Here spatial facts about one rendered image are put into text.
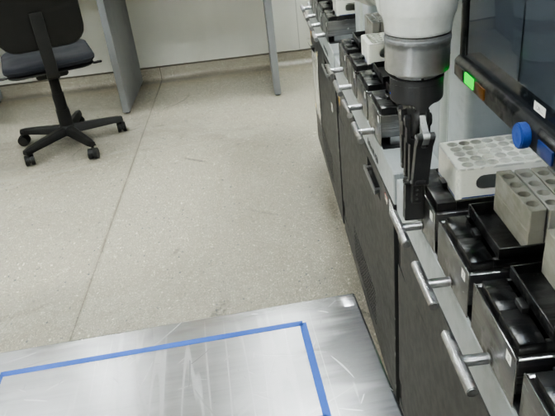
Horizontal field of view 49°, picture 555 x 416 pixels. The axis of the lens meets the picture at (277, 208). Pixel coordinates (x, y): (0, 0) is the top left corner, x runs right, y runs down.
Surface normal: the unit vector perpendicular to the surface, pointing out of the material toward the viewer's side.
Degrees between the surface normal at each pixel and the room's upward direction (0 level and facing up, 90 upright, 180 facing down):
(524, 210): 90
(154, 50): 90
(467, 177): 90
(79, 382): 0
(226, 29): 90
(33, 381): 0
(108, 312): 0
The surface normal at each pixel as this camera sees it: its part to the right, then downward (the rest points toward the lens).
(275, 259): -0.11, -0.87
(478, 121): 0.06, 0.49
